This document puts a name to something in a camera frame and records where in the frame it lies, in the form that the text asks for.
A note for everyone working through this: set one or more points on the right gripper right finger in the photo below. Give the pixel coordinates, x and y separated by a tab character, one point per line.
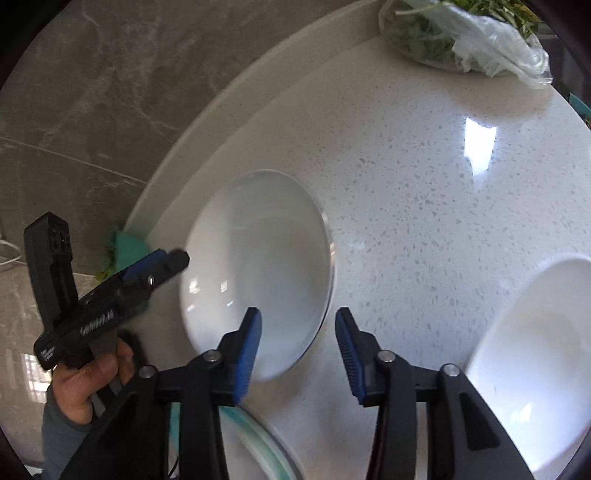
465	438

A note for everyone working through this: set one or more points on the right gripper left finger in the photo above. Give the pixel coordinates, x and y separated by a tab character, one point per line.
131	438

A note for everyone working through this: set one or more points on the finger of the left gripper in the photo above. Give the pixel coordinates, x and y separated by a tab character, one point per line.
156	268

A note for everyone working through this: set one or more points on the turquoise floral plate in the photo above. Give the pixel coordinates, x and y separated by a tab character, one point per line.
252	451

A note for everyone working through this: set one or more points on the large white bowl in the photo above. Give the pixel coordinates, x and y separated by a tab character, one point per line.
261	241

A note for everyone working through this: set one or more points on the left forearm blue sleeve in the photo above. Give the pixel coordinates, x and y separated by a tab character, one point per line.
61	437

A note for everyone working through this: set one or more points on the person's left hand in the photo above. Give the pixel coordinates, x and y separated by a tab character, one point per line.
72	389

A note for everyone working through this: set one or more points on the green basin with vegetables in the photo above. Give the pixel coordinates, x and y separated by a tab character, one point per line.
122	251

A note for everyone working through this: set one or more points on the small white bowl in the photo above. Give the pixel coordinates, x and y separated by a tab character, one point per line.
532	367

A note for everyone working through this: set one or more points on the plastic bag of greens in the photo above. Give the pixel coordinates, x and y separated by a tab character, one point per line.
493	38

